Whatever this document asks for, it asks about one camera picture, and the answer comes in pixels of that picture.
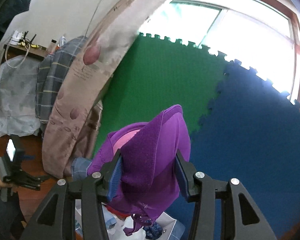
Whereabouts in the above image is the purple underwear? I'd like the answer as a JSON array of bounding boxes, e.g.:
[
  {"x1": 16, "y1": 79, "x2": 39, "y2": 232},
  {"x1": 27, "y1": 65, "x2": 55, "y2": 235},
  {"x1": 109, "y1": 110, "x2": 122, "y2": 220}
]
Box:
[{"x1": 87, "y1": 105, "x2": 191, "y2": 236}]

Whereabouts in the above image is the navy floral underwear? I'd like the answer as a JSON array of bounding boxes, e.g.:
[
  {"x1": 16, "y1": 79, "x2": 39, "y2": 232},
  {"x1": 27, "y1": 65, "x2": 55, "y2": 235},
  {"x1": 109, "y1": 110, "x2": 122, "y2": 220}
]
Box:
[{"x1": 143, "y1": 222, "x2": 164, "y2": 240}]

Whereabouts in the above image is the wooden window frame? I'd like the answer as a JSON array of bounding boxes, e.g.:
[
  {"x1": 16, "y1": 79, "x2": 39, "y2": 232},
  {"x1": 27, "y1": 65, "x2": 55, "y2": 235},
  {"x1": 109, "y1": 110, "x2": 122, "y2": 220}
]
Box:
[{"x1": 189, "y1": 0, "x2": 300, "y2": 112}]

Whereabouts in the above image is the beige floral curtain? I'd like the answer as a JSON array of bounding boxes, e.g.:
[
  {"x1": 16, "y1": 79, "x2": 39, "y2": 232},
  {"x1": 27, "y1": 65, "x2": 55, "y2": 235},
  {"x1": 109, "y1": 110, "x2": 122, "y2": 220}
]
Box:
[{"x1": 42, "y1": 0, "x2": 171, "y2": 178}]

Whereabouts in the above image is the green foam mat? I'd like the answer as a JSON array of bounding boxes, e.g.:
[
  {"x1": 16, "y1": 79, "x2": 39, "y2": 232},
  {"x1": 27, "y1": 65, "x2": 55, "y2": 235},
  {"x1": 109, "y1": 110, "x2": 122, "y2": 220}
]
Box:
[{"x1": 94, "y1": 34, "x2": 227, "y2": 152}]

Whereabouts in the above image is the blue checked cloth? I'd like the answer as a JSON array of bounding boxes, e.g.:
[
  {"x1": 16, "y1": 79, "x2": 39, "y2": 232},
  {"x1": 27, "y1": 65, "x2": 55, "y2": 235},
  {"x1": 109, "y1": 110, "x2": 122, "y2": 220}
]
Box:
[{"x1": 71, "y1": 157, "x2": 91, "y2": 181}]

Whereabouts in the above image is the white floral bedding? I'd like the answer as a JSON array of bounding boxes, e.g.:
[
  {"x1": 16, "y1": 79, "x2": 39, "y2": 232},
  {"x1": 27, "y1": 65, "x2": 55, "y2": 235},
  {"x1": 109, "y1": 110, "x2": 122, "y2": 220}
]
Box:
[{"x1": 0, "y1": 56, "x2": 40, "y2": 137}]

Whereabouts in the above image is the grey plaid blanket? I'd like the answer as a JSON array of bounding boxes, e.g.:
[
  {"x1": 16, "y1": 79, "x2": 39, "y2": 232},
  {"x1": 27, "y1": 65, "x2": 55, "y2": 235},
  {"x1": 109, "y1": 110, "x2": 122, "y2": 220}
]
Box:
[{"x1": 35, "y1": 36, "x2": 88, "y2": 132}]

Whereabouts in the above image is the white Xincci shoe box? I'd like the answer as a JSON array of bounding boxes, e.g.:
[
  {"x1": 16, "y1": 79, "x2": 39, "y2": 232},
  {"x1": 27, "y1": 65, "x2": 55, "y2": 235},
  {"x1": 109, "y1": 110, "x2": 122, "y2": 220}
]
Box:
[{"x1": 102, "y1": 205, "x2": 179, "y2": 239}]

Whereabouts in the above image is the blue foam mat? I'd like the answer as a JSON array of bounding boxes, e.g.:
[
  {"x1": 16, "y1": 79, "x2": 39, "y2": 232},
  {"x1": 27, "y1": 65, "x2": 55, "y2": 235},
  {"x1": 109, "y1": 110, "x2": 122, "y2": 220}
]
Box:
[{"x1": 173, "y1": 60, "x2": 300, "y2": 238}]

